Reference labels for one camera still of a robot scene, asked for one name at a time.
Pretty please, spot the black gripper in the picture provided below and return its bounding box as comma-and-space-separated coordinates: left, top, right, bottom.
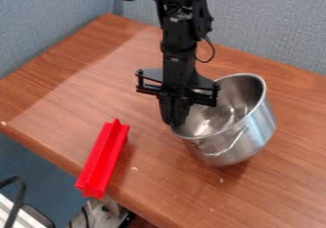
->
135, 52, 221, 126

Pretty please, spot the metal pot with handle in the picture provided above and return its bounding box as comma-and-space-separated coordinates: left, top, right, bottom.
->
171, 73, 277, 167

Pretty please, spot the red plastic block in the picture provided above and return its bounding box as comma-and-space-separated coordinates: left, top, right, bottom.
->
75, 119, 130, 199

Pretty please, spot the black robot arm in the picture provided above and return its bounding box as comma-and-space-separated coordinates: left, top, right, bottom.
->
124, 0, 221, 125

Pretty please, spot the black white striped object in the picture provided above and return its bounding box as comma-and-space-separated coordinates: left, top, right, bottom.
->
0, 176, 56, 228

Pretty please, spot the white device under table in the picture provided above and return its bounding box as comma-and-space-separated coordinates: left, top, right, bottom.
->
66, 195, 130, 228

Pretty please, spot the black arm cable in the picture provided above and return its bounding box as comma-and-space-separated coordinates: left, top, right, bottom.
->
194, 35, 217, 64

